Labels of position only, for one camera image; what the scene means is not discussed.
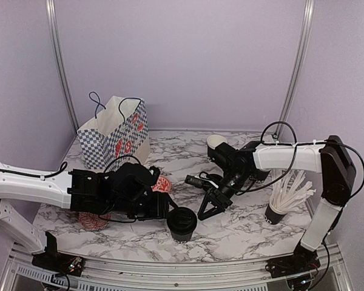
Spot stack of black paper cups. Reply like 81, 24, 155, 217
249, 169, 270, 184

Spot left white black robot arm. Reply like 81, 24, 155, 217
0, 162, 177, 270

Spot black cup holding straws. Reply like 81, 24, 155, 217
265, 202, 286, 225

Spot black plastic cup lid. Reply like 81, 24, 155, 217
166, 206, 198, 234

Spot red geometric ceramic bowl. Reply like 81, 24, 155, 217
78, 212, 111, 231

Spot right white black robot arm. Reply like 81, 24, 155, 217
198, 135, 358, 272

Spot red floral ceramic bowl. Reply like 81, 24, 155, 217
152, 175, 172, 193

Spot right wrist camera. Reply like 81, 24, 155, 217
184, 175, 214, 189

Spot blue checkered paper bag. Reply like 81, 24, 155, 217
77, 92, 150, 170

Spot black paper coffee cup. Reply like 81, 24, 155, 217
166, 206, 198, 243

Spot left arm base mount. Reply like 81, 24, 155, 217
32, 232, 84, 277

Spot bundle of white wrapped straws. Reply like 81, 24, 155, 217
269, 170, 315, 215

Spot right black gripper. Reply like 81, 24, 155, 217
198, 169, 252, 221

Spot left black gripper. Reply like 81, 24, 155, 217
107, 192, 179, 221

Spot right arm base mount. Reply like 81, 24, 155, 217
265, 243, 321, 278

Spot aluminium front frame rail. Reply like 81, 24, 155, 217
0, 244, 353, 290

